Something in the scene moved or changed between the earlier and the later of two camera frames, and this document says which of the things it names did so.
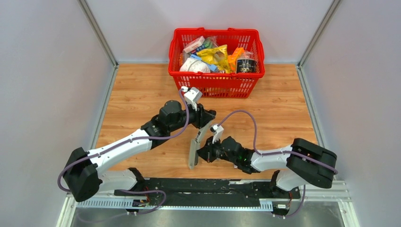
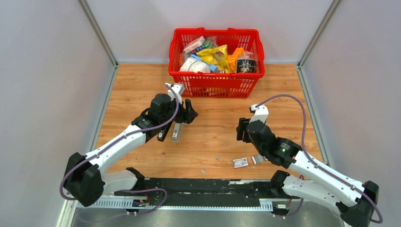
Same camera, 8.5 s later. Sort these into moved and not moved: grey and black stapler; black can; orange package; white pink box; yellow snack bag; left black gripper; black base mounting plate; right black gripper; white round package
Moved: grey and black stapler; right black gripper; left black gripper
Not moved: black can; white pink box; yellow snack bag; white round package; black base mounting plate; orange package
